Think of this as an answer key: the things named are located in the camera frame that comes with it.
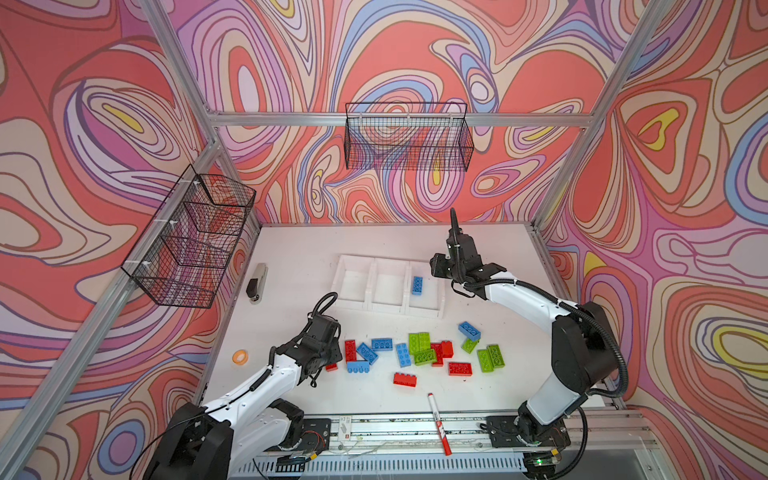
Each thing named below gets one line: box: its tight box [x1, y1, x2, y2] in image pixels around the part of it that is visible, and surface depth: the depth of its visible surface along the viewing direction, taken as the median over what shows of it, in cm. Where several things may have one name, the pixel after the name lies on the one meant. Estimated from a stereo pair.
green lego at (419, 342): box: [408, 332, 431, 355], surface depth 90 cm
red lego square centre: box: [441, 340, 454, 358], surface depth 87 cm
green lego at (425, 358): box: [414, 348, 437, 367], surface depth 86 cm
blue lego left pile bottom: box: [347, 361, 370, 373], surface depth 84 cm
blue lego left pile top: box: [371, 338, 393, 351], surface depth 88 cm
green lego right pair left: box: [477, 349, 494, 373], surface depth 87 cm
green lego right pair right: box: [488, 344, 505, 368], surface depth 86 cm
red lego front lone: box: [393, 372, 417, 388], surface depth 82 cm
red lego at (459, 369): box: [448, 362, 473, 376], surface depth 84 cm
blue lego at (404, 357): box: [396, 343, 413, 368], surface depth 87 cm
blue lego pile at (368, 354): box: [356, 342, 379, 365], surface depth 88 cm
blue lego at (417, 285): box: [412, 276, 423, 296], surface depth 101 cm
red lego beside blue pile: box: [344, 339, 357, 363], surface depth 88 cm
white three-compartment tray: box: [331, 254, 446, 320], surface depth 100 cm
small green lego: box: [461, 338, 480, 354], surface depth 90 cm
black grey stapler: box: [246, 263, 268, 305], surface depth 100 cm
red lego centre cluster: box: [431, 343, 444, 367], surface depth 86 cm
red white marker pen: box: [427, 392, 453, 456], surface depth 76 cm
